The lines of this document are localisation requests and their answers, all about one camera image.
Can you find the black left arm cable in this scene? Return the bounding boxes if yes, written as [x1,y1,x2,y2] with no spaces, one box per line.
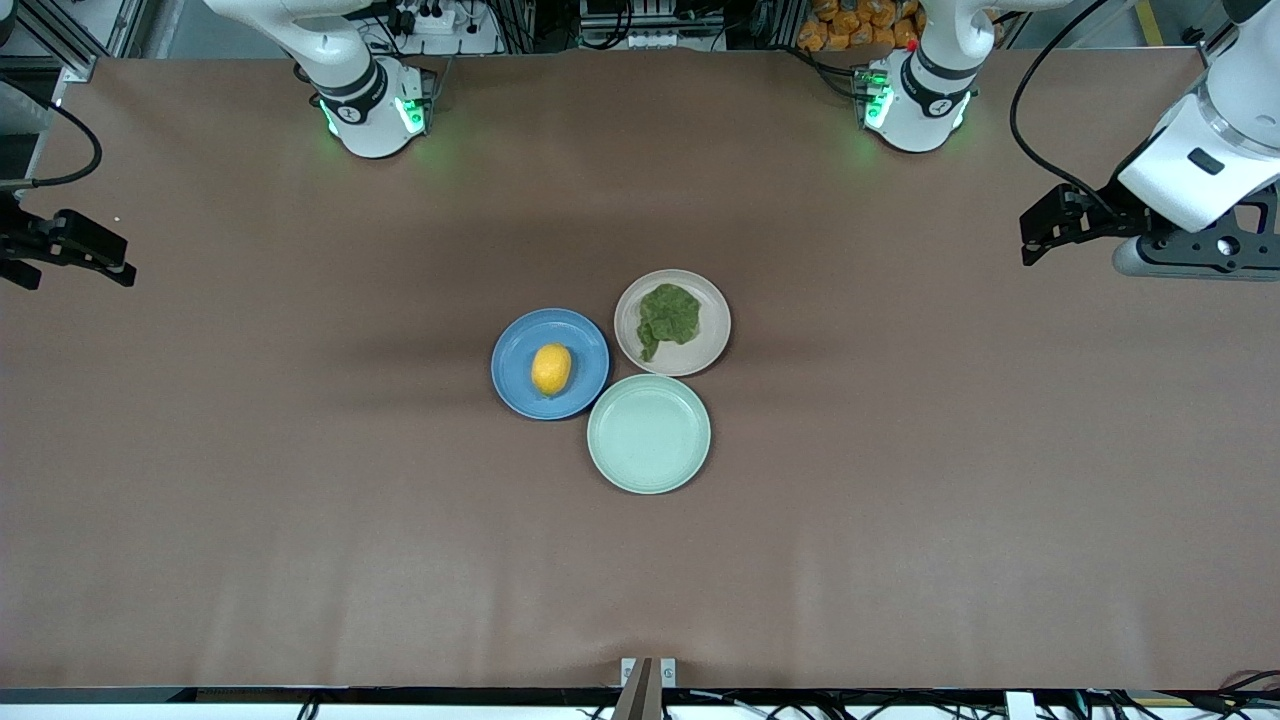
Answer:
[1008,0,1116,206]

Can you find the aluminium frame profile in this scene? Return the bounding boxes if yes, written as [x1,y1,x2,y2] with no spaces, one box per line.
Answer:
[15,0,101,83]

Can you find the white power strip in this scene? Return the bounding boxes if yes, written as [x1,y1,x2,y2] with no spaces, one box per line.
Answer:
[385,0,461,36]

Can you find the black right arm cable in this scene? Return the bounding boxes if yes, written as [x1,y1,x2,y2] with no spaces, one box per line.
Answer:
[0,100,104,191]

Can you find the light green plate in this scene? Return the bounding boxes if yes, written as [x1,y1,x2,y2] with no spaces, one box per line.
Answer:
[587,374,712,495]

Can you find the beige plate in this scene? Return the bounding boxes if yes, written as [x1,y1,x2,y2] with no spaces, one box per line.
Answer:
[614,269,732,378]

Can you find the orange snack bags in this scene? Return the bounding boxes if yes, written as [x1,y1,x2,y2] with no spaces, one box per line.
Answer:
[797,0,926,53]

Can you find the green lettuce leaf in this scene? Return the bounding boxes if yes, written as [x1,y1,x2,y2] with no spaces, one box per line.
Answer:
[637,283,702,363]

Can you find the brown table cover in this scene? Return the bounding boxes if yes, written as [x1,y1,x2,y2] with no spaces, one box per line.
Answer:
[0,50,1280,691]

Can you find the blue plate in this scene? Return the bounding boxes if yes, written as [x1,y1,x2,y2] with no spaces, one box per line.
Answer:
[491,308,611,421]

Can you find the grey mounting post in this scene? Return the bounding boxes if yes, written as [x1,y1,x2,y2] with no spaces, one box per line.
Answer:
[612,657,656,720]

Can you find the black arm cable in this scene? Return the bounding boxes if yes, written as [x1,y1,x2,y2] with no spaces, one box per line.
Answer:
[0,100,104,191]
[1008,0,1116,206]

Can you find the yellow lemon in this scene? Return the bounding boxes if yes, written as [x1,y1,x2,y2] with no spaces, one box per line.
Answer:
[531,343,573,397]

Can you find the white equipment box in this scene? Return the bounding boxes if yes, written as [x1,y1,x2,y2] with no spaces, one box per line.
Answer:
[578,0,731,51]

